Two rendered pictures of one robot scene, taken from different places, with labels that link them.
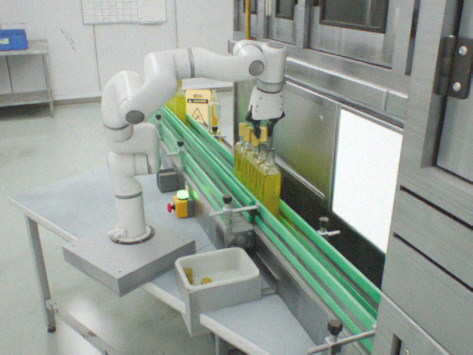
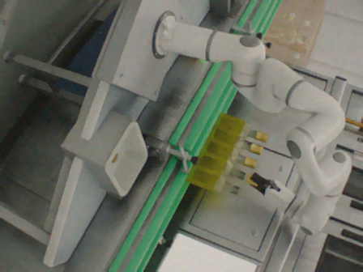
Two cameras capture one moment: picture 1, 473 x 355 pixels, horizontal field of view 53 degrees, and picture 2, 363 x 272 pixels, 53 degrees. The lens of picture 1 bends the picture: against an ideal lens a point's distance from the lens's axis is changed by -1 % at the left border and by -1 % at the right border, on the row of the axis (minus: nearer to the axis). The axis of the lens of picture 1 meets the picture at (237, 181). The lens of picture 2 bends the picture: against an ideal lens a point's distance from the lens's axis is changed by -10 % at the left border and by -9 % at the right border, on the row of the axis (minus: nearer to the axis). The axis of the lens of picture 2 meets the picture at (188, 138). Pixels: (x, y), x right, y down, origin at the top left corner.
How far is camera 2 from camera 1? 107 cm
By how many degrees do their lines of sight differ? 41
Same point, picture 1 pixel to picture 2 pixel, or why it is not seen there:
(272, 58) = not seen: hidden behind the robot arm
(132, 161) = (248, 74)
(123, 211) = (191, 44)
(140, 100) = (308, 167)
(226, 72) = (310, 218)
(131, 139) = (272, 97)
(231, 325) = (76, 193)
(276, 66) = not seen: hidden behind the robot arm
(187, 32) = not seen: outside the picture
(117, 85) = (332, 123)
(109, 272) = (119, 65)
